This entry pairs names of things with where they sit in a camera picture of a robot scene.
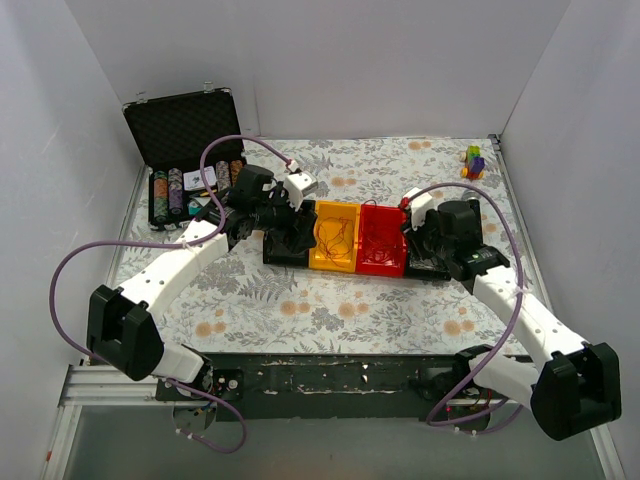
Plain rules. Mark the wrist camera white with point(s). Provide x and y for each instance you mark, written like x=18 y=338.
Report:
x=416 y=207
x=298 y=186

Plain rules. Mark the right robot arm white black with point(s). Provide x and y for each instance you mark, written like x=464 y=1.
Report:
x=570 y=385

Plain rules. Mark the black poker chip case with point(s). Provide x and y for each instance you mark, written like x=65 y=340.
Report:
x=171 y=134

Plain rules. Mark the colourful toy block train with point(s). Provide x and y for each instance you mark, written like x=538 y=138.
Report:
x=473 y=163

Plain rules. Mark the red bin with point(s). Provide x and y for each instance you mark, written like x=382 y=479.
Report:
x=382 y=249

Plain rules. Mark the aluminium rail frame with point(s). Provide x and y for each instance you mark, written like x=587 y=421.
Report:
x=98 y=385

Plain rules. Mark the black bin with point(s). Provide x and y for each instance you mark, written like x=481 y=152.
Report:
x=422 y=270
x=274 y=250

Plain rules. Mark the left black bin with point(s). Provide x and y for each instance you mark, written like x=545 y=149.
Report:
x=274 y=250

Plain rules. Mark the black microphone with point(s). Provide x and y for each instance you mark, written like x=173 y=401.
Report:
x=472 y=197

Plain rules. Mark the floral table mat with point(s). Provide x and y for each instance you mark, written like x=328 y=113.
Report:
x=240 y=304

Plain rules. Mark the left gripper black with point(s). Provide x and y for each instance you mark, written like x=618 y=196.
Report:
x=300 y=228

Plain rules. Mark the teal card box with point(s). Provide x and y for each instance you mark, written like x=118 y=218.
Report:
x=196 y=204

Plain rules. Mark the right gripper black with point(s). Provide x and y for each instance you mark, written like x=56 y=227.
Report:
x=423 y=242

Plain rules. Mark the playing card deck white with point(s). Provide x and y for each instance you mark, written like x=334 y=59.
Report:
x=193 y=180

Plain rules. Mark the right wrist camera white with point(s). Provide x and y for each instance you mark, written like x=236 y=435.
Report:
x=416 y=207

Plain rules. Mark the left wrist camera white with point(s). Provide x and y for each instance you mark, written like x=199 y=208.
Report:
x=298 y=186

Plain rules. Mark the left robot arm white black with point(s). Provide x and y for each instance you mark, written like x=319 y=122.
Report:
x=121 y=321

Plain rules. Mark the yellow bin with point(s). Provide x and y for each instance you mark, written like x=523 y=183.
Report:
x=337 y=235

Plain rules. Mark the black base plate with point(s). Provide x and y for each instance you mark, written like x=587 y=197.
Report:
x=324 y=386

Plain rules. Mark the right black bin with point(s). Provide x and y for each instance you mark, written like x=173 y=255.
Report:
x=422 y=270

